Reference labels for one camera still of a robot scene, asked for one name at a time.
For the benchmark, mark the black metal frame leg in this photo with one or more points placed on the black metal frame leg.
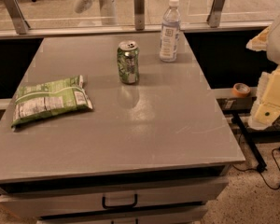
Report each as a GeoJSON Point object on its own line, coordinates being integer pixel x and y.
{"type": "Point", "coordinates": [261, 167]}

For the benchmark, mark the orange tape roll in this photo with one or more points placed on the orange tape roll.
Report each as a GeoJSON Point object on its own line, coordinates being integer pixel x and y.
{"type": "Point", "coordinates": [241, 90]}

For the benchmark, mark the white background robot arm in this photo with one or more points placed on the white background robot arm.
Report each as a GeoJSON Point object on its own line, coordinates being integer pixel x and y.
{"type": "Point", "coordinates": [107, 10]}

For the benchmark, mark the left metal railing bracket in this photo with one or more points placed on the left metal railing bracket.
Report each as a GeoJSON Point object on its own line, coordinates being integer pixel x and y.
{"type": "Point", "coordinates": [20, 24]}

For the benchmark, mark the upper cabinet drawer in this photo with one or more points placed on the upper cabinet drawer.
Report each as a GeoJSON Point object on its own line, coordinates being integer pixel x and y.
{"type": "Point", "coordinates": [84, 200]}

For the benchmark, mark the green soda can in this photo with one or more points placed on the green soda can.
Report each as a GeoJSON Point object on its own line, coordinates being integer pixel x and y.
{"type": "Point", "coordinates": [127, 59]}

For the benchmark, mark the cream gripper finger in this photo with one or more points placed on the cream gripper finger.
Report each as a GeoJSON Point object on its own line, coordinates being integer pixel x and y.
{"type": "Point", "coordinates": [259, 42]}

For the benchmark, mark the metal railing bracket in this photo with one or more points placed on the metal railing bracket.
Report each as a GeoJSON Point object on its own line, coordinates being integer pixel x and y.
{"type": "Point", "coordinates": [139, 14]}
{"type": "Point", "coordinates": [20, 24]}
{"type": "Point", "coordinates": [214, 16]}

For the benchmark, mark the black drawer handle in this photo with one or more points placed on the black drawer handle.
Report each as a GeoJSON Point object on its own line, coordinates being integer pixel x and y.
{"type": "Point", "coordinates": [119, 201]}

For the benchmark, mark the cabinet drawer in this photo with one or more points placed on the cabinet drawer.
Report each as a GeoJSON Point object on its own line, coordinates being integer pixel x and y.
{"type": "Point", "coordinates": [84, 200]}
{"type": "Point", "coordinates": [172, 215]}

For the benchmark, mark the right metal railing bracket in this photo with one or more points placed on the right metal railing bracket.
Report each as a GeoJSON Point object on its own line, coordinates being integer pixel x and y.
{"type": "Point", "coordinates": [214, 16]}

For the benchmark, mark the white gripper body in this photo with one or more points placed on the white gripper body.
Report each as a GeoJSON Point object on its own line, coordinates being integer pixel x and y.
{"type": "Point", "coordinates": [279, 42]}

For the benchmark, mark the clear plastic water bottle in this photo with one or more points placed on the clear plastic water bottle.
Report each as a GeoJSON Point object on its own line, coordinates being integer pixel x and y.
{"type": "Point", "coordinates": [170, 28]}

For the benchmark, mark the middle metal railing bracket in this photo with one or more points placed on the middle metal railing bracket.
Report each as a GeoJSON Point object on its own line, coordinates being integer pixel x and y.
{"type": "Point", "coordinates": [139, 14]}

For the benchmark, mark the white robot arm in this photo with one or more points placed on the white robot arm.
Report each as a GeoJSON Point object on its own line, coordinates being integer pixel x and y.
{"type": "Point", "coordinates": [273, 43]}

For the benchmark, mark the green snack bag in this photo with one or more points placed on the green snack bag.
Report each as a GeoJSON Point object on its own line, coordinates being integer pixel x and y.
{"type": "Point", "coordinates": [50, 99]}

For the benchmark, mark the lower cabinet drawer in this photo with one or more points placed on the lower cabinet drawer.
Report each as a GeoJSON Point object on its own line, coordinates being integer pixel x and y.
{"type": "Point", "coordinates": [172, 215]}

